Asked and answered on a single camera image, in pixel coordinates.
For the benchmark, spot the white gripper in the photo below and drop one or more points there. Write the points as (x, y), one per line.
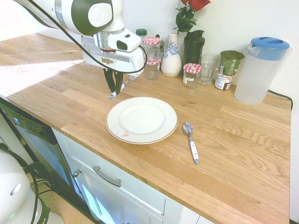
(126, 61)

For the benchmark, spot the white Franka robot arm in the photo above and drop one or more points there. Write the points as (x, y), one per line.
(65, 14)

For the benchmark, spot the white robot base segment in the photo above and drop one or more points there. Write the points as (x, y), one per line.
(14, 191)

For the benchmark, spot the white plate with gold rim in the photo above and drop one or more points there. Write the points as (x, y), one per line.
(142, 120)

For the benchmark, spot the small jar with checkered lid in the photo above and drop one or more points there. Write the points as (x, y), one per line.
(153, 70)

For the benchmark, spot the tall jar with checkered lid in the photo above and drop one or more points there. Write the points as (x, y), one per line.
(151, 47)

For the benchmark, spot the clear bottle with green cap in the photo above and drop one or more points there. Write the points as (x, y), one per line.
(141, 32)

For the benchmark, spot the glass jar with dark lid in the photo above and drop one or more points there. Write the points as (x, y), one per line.
(161, 50)

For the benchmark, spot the white vase with blue print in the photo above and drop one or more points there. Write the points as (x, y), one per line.
(171, 60)

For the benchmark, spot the labelled jar with checkered lid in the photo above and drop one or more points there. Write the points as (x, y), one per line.
(191, 77)

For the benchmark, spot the dark green shaker bottle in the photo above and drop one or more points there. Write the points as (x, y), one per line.
(193, 50)

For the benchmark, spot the black dishwasher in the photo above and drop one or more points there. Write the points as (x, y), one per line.
(35, 130)

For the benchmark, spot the clear drinking glass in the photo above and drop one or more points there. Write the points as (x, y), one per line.
(208, 68)

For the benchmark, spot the red roses with green leaves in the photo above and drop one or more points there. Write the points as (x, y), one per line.
(185, 18)

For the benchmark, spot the silver cabinet knob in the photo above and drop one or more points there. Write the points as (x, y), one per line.
(76, 173)

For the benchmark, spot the white drawer front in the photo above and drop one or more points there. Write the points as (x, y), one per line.
(130, 184)

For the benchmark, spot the white and brown pudding cup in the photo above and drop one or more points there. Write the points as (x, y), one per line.
(223, 81)

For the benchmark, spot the green yogurt cup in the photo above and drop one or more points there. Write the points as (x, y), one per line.
(230, 63)

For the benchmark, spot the white cabinet door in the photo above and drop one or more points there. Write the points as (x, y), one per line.
(112, 210)

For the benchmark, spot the translucent pitcher with blue lid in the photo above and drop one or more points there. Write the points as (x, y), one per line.
(259, 74)

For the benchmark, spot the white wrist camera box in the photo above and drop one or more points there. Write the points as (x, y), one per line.
(127, 42)

